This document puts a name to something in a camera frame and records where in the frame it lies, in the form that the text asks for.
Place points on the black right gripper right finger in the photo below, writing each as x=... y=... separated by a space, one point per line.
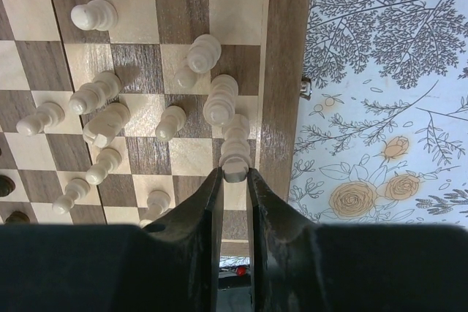
x=298 y=265

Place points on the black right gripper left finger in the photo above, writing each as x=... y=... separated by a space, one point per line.
x=169 y=265

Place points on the white chess king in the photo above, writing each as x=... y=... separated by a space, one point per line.
x=235 y=159

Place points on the wooden chess board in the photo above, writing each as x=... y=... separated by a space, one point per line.
x=46 y=58

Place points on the white chess knight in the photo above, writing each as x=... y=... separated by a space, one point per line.
x=106 y=125

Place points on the white chess queen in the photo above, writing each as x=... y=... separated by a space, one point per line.
x=219 y=108

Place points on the white chess bishop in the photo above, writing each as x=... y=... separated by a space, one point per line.
x=93 y=95

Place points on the white chess rook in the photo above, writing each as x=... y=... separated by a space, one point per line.
x=204 y=53

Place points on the floral table mat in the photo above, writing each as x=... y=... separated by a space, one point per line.
x=382 y=131

